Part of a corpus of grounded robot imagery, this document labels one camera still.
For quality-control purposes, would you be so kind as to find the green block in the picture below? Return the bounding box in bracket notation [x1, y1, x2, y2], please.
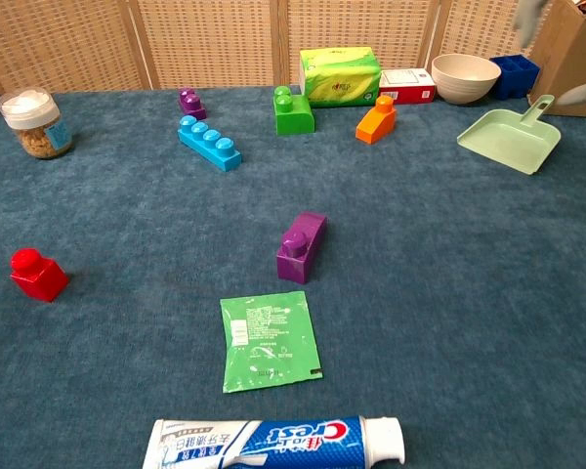
[272, 85, 317, 136]

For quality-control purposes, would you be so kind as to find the cardboard box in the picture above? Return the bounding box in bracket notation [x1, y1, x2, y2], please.
[529, 0, 586, 118]

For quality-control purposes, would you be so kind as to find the blue white toothpaste tube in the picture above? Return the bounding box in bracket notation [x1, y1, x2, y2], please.
[142, 415, 406, 469]

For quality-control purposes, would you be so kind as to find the red and white box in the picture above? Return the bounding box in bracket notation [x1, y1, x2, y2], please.
[378, 67, 438, 106]

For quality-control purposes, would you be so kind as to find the orange block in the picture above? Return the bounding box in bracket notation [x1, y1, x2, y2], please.
[355, 95, 398, 146]

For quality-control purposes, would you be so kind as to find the green sachet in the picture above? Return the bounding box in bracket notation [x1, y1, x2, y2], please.
[219, 290, 324, 395]

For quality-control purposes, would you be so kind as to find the green tissue pack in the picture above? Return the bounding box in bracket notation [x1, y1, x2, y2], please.
[299, 46, 383, 108]

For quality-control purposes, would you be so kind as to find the blue compartment tray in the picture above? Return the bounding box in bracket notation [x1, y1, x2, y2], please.
[489, 53, 541, 100]

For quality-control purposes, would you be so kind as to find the red small block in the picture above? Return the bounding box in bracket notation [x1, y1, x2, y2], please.
[9, 247, 71, 304]

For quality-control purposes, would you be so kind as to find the clear jar with white lid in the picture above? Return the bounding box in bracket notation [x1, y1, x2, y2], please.
[0, 86, 74, 160]

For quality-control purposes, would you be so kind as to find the blue carpet table cover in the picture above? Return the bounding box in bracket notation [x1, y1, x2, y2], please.
[0, 86, 586, 469]

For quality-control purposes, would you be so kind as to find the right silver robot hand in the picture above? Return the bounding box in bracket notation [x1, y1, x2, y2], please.
[512, 0, 586, 107]

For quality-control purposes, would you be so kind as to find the small purple two-stud block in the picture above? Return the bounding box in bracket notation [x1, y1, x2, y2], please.
[178, 87, 208, 122]

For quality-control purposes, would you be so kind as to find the long purple single-stud block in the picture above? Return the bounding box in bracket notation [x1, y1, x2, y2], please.
[275, 211, 329, 285]

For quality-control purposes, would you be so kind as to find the beige bowl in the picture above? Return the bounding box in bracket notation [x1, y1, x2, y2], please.
[430, 53, 502, 106]

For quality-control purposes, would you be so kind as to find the light blue long block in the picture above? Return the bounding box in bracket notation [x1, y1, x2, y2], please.
[177, 114, 244, 173]

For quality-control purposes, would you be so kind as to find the mint green dustpan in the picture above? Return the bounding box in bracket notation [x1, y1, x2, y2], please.
[456, 94, 563, 176]

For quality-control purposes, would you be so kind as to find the woven folding screen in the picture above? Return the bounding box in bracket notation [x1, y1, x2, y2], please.
[0, 0, 567, 95]

